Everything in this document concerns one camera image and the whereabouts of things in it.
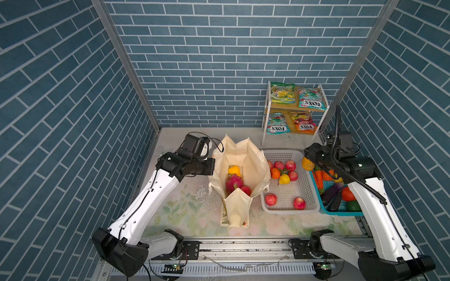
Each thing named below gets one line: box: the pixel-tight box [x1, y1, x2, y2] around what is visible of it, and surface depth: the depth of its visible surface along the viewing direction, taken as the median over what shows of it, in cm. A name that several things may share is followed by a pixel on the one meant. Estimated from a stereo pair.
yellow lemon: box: [278, 173, 291, 185], surface depth 94 cm
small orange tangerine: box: [270, 167, 281, 180], surface depth 95 cm
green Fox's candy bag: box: [266, 112, 291, 135], surface depth 98 cm
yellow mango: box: [227, 165, 241, 177], surface depth 97 cm
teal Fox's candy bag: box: [297, 87, 328, 111], surface depth 86 cm
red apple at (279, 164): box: [273, 160, 285, 171], surface depth 99 cm
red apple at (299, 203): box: [292, 196, 306, 211], surface depth 85 cm
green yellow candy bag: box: [270, 81, 296, 105], surface depth 89 cm
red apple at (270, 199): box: [264, 193, 278, 207], surface depth 85 cm
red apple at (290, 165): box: [284, 159, 296, 172], surface depth 98 cm
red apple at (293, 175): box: [288, 170, 299, 181], surface depth 95 cm
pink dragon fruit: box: [225, 174, 244, 194], surface depth 88 cm
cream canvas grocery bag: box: [208, 134, 271, 228], surface depth 80 cm
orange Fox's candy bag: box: [289, 111, 317, 133], surface depth 101 cm
